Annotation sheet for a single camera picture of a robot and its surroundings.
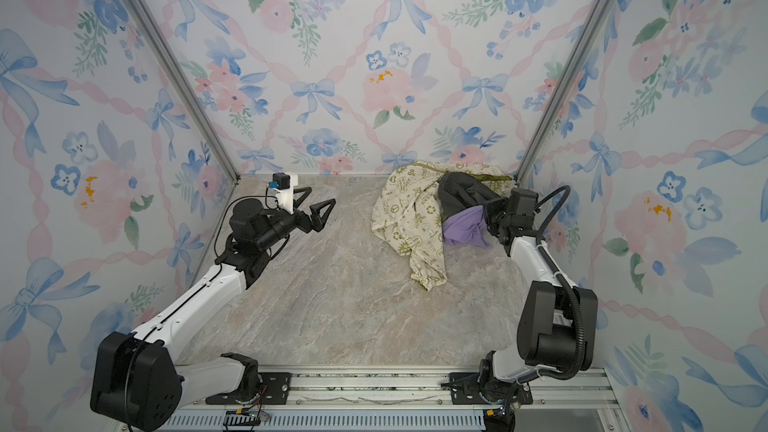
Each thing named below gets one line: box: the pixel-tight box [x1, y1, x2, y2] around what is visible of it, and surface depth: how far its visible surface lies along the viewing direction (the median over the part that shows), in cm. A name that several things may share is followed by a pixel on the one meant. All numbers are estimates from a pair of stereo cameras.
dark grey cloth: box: [437, 172, 503, 223], surface depth 99 cm
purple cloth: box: [442, 205, 492, 247], surface depth 97 cm
